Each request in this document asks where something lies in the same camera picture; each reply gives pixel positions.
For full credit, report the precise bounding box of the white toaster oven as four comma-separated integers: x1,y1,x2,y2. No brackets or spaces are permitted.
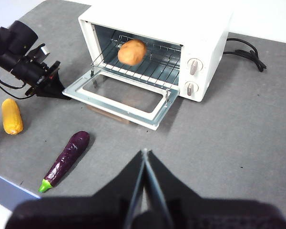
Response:
78,2,232,103

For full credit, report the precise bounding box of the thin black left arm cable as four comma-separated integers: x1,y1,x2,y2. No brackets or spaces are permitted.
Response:
0,54,35,100

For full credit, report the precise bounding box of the oven door with beige handle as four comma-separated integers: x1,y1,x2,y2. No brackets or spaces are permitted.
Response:
61,70,181,131

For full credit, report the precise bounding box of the beige oven knob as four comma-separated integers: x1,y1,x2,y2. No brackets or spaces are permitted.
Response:
184,81,201,97
187,58,204,76

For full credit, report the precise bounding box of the purple toy eggplant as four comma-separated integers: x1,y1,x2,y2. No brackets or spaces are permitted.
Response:
39,130,90,193

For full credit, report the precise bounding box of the brown potato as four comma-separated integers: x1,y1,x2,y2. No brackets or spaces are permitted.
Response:
117,39,148,66

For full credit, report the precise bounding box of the metal wire oven rack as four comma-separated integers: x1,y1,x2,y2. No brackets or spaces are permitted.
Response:
90,34,182,88

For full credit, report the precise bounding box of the yellow toy corn cob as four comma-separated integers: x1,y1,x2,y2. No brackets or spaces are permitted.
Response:
1,98,24,135

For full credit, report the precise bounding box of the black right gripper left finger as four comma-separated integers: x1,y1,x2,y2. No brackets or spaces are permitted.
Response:
4,149,146,229

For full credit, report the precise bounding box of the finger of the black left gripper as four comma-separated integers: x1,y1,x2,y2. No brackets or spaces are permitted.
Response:
35,77,72,101
51,71,72,100

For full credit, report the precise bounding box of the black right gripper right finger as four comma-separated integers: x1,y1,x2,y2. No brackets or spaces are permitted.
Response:
145,150,286,229

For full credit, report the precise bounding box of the black oven power cable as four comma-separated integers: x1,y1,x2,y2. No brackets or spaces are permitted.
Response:
223,38,267,73

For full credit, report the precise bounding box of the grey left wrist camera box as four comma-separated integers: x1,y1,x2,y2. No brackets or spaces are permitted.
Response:
28,43,51,63

